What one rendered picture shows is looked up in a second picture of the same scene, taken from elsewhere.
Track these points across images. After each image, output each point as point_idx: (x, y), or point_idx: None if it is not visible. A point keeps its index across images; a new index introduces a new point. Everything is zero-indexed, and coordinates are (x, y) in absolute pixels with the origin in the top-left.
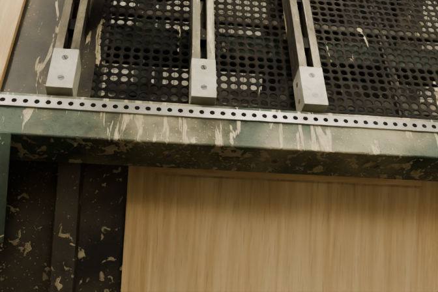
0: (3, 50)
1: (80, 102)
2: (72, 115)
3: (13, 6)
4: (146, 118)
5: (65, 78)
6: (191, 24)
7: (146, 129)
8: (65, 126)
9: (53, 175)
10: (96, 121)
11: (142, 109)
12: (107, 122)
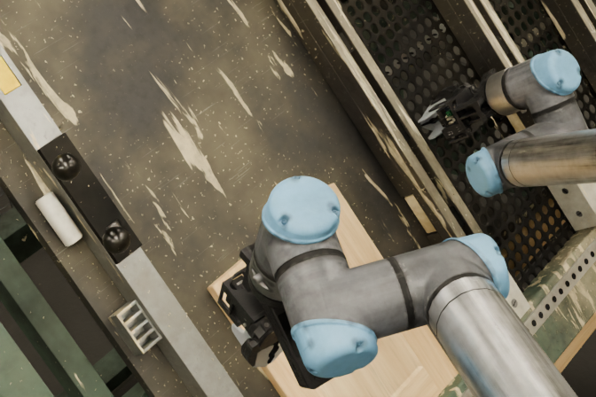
0: None
1: (538, 314)
2: (542, 334)
3: (354, 230)
4: (584, 281)
5: (518, 300)
6: (528, 115)
7: (592, 292)
8: (547, 351)
9: None
10: (560, 322)
11: (577, 273)
12: (567, 315)
